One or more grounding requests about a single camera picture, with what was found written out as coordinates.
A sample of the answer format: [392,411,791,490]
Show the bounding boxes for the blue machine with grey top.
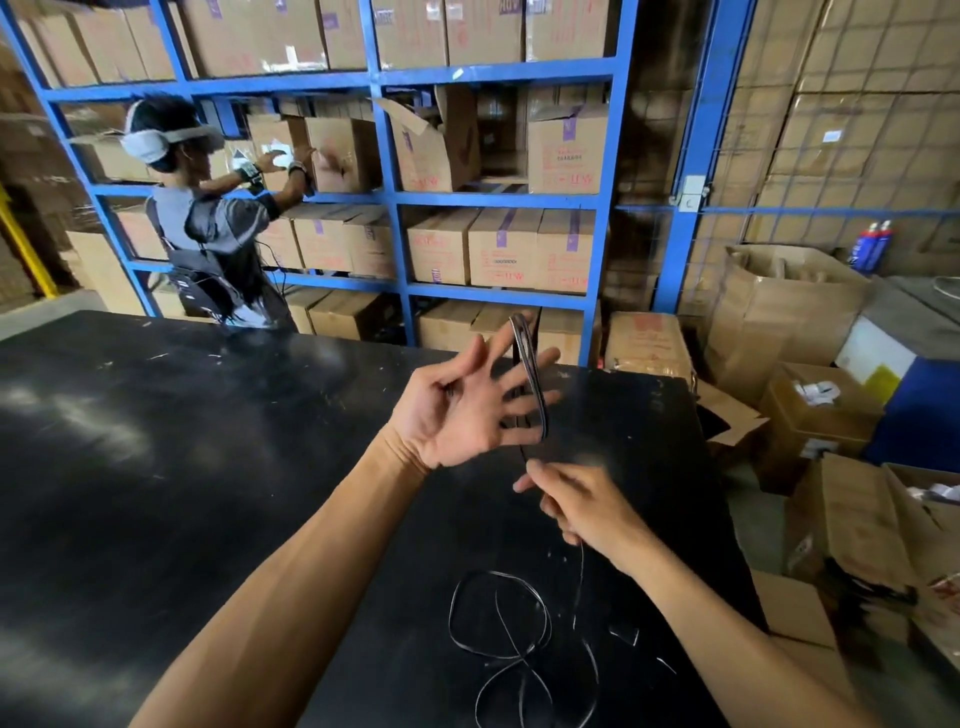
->
[833,275,960,475]

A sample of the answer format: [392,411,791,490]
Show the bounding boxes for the cardboard box with red print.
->
[603,311,699,391]

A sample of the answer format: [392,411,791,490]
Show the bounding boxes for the blue wire mesh fence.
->
[614,0,960,316]

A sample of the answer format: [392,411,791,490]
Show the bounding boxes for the flat cardboard box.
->
[749,569,856,706]

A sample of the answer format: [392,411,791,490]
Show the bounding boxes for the rows of brown cardboard boxes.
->
[14,0,620,369]

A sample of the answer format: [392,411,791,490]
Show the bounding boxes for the wide open cardboard box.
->
[883,462,960,586]

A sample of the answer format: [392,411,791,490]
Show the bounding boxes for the large cardboard box red label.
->
[911,573,960,676]

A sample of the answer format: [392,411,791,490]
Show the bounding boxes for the yellow post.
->
[0,183,60,301]

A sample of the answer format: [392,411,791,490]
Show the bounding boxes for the person's right forearm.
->
[624,541,883,728]

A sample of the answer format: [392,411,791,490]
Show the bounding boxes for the person's right hand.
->
[512,458,665,579]

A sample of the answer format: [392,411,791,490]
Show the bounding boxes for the crumpled white paper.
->
[793,380,843,408]

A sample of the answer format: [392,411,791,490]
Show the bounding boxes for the torn open cardboard box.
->
[374,84,481,194]

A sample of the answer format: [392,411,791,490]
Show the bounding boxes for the person's left hand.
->
[383,313,562,472]

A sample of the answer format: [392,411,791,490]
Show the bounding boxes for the small open cardboard box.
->
[755,362,886,496]

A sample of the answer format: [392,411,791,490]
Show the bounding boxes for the person's left forearm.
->
[128,427,433,728]

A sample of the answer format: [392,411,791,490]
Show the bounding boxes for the white latch plate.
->
[671,174,710,214]

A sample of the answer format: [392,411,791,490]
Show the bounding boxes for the black cable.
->
[447,313,601,728]

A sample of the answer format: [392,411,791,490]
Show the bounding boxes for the cardboard box with white label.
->
[783,453,920,601]

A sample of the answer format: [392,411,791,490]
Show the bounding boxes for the blue metal shelf rack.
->
[0,0,640,369]

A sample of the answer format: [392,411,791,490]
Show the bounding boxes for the empty cardboard box with flaps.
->
[695,378,770,451]

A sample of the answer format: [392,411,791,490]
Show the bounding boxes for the tall open cardboard box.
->
[703,243,875,410]

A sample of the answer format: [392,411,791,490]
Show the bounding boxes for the stack of large cardboard boxes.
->
[678,0,960,279]

